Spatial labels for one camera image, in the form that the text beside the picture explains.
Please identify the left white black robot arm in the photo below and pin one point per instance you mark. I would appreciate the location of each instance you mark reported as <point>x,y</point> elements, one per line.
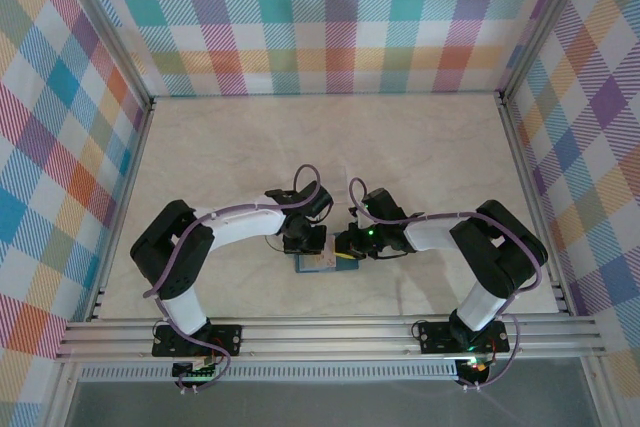
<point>170,247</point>

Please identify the small circuit board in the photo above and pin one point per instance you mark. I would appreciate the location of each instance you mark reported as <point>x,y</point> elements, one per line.
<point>192,372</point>
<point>475,367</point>

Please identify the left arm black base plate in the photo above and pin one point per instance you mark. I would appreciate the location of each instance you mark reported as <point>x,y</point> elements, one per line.
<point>225,339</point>

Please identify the pink white VIP card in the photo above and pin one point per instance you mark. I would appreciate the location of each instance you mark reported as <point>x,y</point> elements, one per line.
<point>330,259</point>

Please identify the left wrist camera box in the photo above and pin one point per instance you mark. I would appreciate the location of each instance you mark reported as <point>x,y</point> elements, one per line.
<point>320,199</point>

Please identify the long aluminium mounting rail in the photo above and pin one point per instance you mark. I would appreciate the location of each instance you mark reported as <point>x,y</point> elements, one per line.
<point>325,337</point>

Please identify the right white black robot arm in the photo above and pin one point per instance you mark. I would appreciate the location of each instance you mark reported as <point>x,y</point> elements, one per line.
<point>500,257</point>

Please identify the aluminium frame post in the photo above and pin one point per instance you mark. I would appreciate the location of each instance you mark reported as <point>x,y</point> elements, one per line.
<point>107,27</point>
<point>547,22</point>

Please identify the aluminium side rail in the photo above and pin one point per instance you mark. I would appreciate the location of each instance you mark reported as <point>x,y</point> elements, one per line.
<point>531,197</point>

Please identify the aluminium frame leg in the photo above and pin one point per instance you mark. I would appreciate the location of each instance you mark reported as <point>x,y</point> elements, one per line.
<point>61,397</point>
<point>598,397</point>

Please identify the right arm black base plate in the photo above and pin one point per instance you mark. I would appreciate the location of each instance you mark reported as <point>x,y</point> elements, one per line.
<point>435,337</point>

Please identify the teal leather card holder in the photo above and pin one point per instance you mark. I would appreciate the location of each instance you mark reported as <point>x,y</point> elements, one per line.
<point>306,267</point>

